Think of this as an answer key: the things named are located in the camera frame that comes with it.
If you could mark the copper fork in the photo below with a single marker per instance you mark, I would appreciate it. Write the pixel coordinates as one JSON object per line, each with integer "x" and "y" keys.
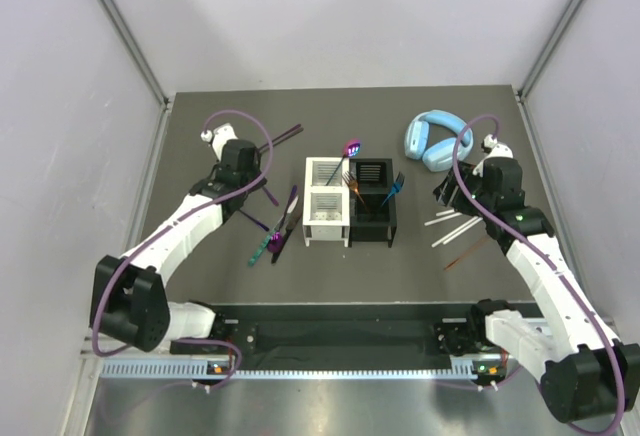
{"x": 353, "y": 185}

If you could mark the white chopstick middle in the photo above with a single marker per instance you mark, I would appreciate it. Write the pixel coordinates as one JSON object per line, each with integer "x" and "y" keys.
{"x": 441, "y": 219}

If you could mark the copper spoon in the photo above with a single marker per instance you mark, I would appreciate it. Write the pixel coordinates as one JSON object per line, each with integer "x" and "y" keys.
{"x": 474, "y": 247}

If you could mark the white chopstick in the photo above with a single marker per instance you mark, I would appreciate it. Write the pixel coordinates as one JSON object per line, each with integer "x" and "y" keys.
{"x": 441, "y": 219}
{"x": 445, "y": 213}
{"x": 457, "y": 232}

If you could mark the black knife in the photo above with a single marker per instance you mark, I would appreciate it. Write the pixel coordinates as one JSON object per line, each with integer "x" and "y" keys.
{"x": 285, "y": 241}

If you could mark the rainbow spoon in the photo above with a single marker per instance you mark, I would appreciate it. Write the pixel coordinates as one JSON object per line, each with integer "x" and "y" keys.
{"x": 351, "y": 149}

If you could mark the black utensil container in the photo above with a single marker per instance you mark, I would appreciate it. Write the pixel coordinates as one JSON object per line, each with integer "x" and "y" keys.
{"x": 371, "y": 219}

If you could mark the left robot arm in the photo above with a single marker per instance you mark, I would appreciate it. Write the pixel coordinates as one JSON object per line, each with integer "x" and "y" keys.
{"x": 129, "y": 301}

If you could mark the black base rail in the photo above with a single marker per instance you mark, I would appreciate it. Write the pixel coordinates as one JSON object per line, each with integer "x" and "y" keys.
{"x": 328, "y": 336}

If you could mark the white chopstick upper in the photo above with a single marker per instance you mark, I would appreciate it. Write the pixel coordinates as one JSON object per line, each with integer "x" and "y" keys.
{"x": 445, "y": 213}

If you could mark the white-blade green-handle knife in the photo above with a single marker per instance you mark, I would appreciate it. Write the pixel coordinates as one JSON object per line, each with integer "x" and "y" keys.
{"x": 254, "y": 258}

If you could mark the purple fork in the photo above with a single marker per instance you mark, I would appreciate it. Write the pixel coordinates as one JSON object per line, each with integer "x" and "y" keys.
{"x": 270, "y": 196}

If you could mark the purple spoon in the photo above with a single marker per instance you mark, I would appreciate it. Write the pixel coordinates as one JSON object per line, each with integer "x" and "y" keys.
{"x": 293, "y": 193}
{"x": 255, "y": 221}

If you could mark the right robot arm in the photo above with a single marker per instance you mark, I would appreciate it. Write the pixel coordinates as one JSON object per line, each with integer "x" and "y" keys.
{"x": 581, "y": 366}

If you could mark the blue fork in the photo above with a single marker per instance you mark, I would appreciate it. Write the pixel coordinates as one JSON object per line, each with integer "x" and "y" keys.
{"x": 396, "y": 187}

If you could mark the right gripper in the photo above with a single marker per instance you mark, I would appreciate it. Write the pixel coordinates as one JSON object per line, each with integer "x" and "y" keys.
{"x": 444, "y": 192}

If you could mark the white utensil container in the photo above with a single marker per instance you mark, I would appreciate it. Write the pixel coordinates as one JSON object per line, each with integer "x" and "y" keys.
{"x": 326, "y": 203}

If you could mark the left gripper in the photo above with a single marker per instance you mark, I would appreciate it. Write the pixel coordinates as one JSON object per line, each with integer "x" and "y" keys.
{"x": 256, "y": 172}

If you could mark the perforated cable duct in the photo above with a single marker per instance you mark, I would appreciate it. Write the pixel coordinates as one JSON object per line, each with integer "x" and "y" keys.
{"x": 209, "y": 369}

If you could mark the silver black fork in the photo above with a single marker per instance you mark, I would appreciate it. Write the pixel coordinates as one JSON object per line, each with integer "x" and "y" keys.
{"x": 293, "y": 131}

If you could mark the white chopstick lower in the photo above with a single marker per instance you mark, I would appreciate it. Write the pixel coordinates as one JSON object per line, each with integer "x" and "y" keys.
{"x": 457, "y": 232}

